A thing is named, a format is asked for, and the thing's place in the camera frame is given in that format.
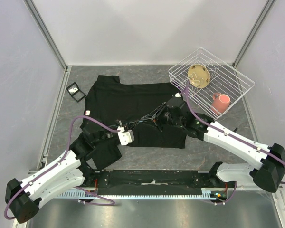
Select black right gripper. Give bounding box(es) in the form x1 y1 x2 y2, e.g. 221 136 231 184
141 103 184 132

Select open black box left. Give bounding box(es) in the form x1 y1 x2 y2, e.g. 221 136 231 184
66 82 86 103

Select black t-shirt garment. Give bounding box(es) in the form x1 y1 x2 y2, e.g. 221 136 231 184
78 75 187 171

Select yellow patterned plate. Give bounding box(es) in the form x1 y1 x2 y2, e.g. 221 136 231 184
188 64 210 89

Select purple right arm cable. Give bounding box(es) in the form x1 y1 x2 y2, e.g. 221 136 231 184
181 80 285 206

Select slotted cable duct rail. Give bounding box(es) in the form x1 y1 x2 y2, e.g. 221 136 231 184
56 189 221 200

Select pink ceramic mug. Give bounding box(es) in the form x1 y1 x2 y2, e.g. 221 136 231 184
211 93 230 115

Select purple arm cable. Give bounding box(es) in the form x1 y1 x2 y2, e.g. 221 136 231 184
181 80 285 206
4 115 116 219

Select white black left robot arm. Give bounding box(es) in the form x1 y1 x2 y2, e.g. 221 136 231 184
4 115 140 223

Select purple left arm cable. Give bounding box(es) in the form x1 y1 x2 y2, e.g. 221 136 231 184
4 115 116 219

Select white wire dish rack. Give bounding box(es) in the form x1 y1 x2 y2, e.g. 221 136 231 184
168 48 255 120

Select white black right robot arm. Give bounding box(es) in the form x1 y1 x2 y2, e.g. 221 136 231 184
140 97 285 193

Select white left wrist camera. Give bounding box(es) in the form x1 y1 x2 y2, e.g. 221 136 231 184
117 127 134 146

